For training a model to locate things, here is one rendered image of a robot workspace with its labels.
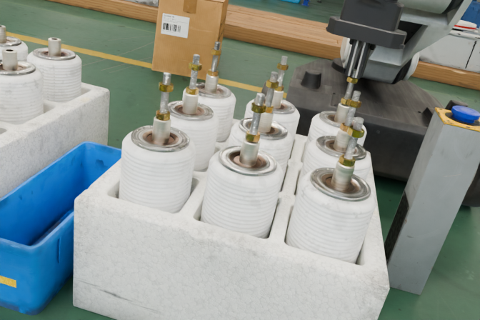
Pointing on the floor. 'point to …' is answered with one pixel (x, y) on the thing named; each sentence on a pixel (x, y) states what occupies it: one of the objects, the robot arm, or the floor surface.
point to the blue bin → (46, 226)
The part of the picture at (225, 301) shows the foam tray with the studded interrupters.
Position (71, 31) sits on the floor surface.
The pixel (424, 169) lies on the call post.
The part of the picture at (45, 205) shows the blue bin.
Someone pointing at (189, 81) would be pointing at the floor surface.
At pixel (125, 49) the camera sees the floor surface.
